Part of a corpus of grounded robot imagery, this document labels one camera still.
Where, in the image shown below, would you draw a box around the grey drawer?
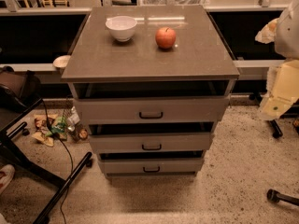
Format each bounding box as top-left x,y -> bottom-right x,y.
89,121 -> 215,153
73,81 -> 231,125
98,151 -> 205,176

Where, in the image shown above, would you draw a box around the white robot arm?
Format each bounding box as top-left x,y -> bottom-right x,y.
255,0 -> 299,120

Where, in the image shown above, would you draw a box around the grey drawer cabinet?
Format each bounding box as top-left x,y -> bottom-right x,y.
61,5 -> 241,180

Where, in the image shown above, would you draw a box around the red apple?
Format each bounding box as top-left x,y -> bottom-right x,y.
155,27 -> 177,49

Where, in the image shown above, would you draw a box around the plastic bottle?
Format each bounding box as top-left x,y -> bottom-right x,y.
66,107 -> 84,142

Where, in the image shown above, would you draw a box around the white ceramic bowl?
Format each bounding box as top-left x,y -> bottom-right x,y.
106,16 -> 137,42

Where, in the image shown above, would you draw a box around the green snack bag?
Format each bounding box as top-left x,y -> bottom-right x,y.
46,117 -> 67,140

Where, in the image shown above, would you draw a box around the small round dish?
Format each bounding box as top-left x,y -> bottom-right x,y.
53,55 -> 71,69

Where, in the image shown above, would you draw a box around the brown snack wrappers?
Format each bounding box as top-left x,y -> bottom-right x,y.
32,114 -> 58,147

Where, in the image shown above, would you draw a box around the black chair base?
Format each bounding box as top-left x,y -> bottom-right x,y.
249,91 -> 299,139

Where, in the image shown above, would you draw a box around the black caster leg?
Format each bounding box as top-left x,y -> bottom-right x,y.
266,189 -> 299,206

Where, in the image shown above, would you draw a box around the white red shoe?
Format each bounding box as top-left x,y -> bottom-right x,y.
0,164 -> 15,194

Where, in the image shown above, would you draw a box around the black power cable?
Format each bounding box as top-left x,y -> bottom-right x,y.
39,98 -> 75,224

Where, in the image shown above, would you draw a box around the black chair frame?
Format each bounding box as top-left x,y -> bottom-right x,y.
0,66 -> 93,224

